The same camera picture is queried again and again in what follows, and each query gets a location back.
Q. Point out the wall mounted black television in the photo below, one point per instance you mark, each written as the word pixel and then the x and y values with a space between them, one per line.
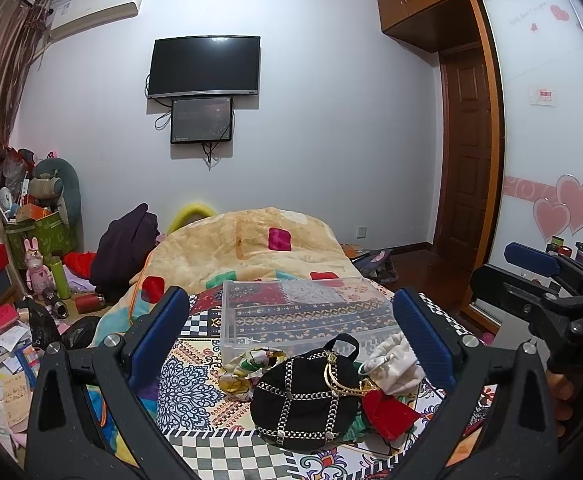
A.
pixel 205 66

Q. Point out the black pouch with chain pattern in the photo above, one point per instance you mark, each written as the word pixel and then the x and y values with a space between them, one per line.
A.
pixel 311 400

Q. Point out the white air conditioner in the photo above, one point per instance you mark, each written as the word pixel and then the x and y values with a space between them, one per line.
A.
pixel 77 16

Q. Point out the white drawstring pouch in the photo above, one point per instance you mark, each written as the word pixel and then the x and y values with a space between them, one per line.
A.
pixel 393 366

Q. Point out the clear plastic storage box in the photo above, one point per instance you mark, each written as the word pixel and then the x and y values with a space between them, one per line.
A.
pixel 298 316

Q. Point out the red cylinder can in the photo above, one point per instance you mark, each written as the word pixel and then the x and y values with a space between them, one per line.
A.
pixel 88 303

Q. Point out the black plastic bag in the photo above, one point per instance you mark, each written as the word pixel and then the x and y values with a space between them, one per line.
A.
pixel 44 330

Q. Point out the red pouch with gold cord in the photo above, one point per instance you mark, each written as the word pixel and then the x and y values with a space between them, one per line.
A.
pixel 388 416

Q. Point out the patterned patchwork bedsheet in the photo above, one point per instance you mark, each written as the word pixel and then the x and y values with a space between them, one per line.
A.
pixel 216 437

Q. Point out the dark bag on floor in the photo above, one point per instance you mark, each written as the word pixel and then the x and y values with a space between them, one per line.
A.
pixel 376 266

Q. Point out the floral silk scarf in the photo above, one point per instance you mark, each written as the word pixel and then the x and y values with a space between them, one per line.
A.
pixel 239 377

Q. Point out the dark purple clothing pile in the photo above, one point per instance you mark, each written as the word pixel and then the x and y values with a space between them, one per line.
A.
pixel 122 252

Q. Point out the green storage box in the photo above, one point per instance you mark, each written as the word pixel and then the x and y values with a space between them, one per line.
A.
pixel 54 238

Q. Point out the grey green plush toy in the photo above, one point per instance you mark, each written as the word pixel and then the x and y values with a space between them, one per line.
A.
pixel 55 184

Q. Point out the small black monitor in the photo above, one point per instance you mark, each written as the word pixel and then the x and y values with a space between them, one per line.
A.
pixel 201 120

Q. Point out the yellow plush blanket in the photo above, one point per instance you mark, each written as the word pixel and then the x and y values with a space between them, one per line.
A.
pixel 265 244

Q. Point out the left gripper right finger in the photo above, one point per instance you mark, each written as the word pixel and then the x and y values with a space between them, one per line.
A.
pixel 517 439

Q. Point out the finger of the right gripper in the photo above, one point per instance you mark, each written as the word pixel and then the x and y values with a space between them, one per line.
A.
pixel 531 259
pixel 509 292

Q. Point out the person's right hand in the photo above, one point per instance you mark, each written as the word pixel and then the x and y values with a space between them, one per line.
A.
pixel 561 390

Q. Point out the pink rabbit figurine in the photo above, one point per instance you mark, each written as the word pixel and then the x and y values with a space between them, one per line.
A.
pixel 38 275

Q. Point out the green bottle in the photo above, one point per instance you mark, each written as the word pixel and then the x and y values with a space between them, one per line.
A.
pixel 56 267

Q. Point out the white wardrobe door with hearts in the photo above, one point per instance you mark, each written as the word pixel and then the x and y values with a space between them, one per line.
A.
pixel 539 50

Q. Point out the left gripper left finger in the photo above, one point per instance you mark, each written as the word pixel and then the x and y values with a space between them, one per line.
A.
pixel 65 440

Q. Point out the brown wooden door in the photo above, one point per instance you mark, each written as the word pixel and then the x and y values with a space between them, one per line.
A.
pixel 466 156

